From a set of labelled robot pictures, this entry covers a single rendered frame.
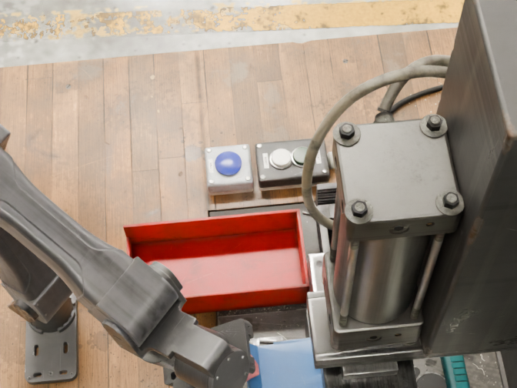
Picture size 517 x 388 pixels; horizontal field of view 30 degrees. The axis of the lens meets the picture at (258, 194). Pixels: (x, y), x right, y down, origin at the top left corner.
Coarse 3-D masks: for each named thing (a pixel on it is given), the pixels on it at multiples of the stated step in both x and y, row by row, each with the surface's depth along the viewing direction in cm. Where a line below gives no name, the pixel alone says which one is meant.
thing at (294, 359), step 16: (256, 352) 122; (272, 352) 122; (288, 352) 122; (304, 352) 122; (272, 368) 121; (288, 368) 121; (304, 368) 121; (256, 384) 119; (272, 384) 120; (288, 384) 120; (304, 384) 120; (320, 384) 120
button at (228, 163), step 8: (224, 152) 143; (232, 152) 143; (216, 160) 142; (224, 160) 142; (232, 160) 142; (240, 160) 142; (216, 168) 142; (224, 168) 142; (232, 168) 142; (240, 168) 142
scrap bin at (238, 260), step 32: (160, 224) 135; (192, 224) 136; (224, 224) 137; (256, 224) 138; (288, 224) 139; (160, 256) 139; (192, 256) 138; (224, 256) 138; (256, 256) 138; (288, 256) 138; (192, 288) 136; (224, 288) 136; (256, 288) 136; (288, 288) 130
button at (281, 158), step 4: (276, 152) 143; (280, 152) 143; (284, 152) 143; (288, 152) 143; (272, 156) 142; (276, 156) 142; (280, 156) 142; (284, 156) 142; (288, 156) 142; (272, 160) 142; (276, 160) 142; (280, 160) 142; (284, 160) 142; (288, 160) 142; (276, 164) 142; (280, 164) 142; (284, 164) 142; (288, 164) 142
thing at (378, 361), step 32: (320, 256) 112; (320, 288) 110; (320, 320) 104; (320, 352) 102; (352, 352) 102; (384, 352) 102; (416, 352) 102; (352, 384) 105; (384, 384) 105; (416, 384) 104
